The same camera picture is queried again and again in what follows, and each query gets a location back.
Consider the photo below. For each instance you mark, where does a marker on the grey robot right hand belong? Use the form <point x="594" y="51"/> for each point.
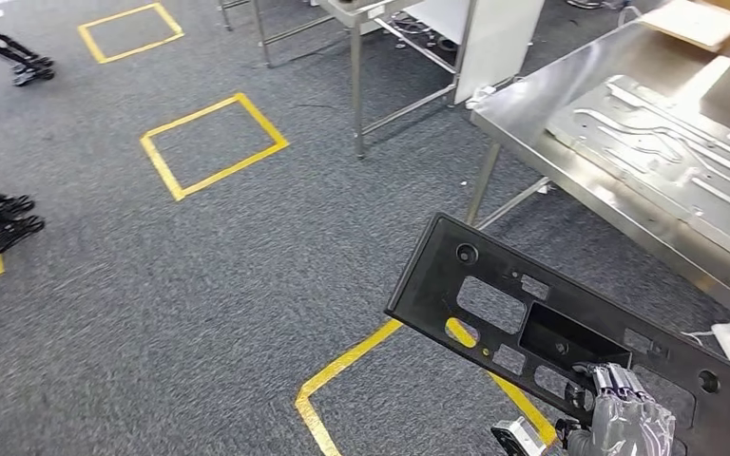
<point x="629" y="421"/>

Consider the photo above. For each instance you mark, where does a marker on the black plastic car part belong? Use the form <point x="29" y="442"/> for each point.
<point x="440" y="283"/>

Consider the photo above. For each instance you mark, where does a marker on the stainless steel workbench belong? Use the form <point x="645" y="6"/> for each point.
<point x="529" y="113"/>

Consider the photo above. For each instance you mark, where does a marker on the stamped sheet metal panel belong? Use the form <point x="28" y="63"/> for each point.
<point x="655" y="157"/>

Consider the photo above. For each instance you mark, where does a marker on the white panel board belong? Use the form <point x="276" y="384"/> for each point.
<point x="497" y="44"/>

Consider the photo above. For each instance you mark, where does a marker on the cardboard box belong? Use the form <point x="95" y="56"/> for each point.
<point x="692" y="22"/>

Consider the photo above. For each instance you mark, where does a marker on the stainless steel table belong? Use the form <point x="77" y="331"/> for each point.
<point x="261" y="31"/>
<point x="357" y="75"/>

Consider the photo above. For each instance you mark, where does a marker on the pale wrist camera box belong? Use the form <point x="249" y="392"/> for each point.
<point x="519" y="437"/>

